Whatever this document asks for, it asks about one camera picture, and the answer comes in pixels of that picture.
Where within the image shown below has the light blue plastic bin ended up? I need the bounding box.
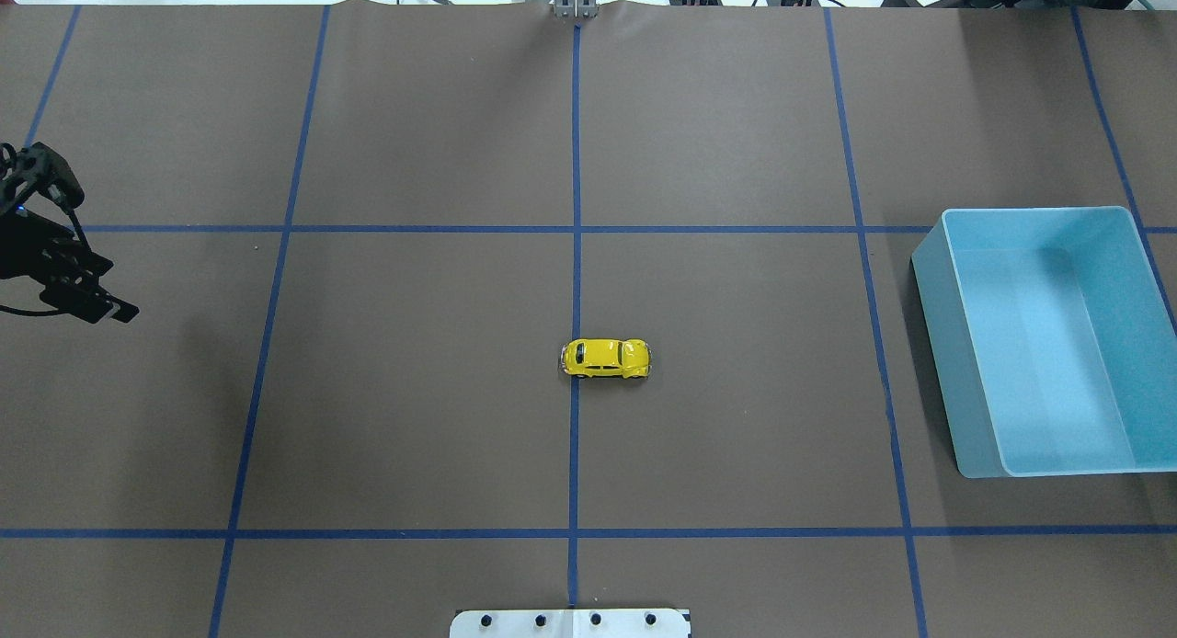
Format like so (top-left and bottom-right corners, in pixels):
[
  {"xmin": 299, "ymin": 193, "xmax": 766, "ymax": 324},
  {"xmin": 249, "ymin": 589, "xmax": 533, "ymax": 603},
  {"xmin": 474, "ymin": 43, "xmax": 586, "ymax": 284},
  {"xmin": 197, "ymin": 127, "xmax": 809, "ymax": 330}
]
[{"xmin": 911, "ymin": 206, "xmax": 1176, "ymax": 479}]

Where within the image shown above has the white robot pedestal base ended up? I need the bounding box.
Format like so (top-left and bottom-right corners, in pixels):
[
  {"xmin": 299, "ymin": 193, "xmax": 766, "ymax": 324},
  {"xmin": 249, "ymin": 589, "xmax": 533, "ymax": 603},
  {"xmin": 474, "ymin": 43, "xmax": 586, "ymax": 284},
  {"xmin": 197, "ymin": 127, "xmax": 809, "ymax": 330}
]
[{"xmin": 448, "ymin": 609, "xmax": 692, "ymax": 637}]

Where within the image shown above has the yellow beetle toy car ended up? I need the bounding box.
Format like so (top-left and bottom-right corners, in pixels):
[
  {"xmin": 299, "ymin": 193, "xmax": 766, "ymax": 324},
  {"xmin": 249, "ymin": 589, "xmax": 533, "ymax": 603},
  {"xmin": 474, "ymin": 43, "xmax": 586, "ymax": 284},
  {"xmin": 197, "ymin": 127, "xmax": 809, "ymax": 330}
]
[{"xmin": 559, "ymin": 339, "xmax": 652, "ymax": 379}]

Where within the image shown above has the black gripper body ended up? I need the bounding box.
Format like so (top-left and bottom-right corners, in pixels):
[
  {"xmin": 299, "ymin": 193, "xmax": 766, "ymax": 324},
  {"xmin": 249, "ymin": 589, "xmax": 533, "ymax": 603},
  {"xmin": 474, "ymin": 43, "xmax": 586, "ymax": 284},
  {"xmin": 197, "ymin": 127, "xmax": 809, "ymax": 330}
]
[{"xmin": 1, "ymin": 211, "xmax": 113, "ymax": 290}]

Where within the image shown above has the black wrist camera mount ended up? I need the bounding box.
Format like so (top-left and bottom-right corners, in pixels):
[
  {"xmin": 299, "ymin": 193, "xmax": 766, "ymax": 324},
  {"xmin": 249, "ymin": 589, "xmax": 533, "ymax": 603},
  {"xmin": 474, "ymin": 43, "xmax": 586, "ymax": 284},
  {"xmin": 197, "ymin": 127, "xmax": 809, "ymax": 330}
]
[{"xmin": 1, "ymin": 142, "xmax": 86, "ymax": 218}]

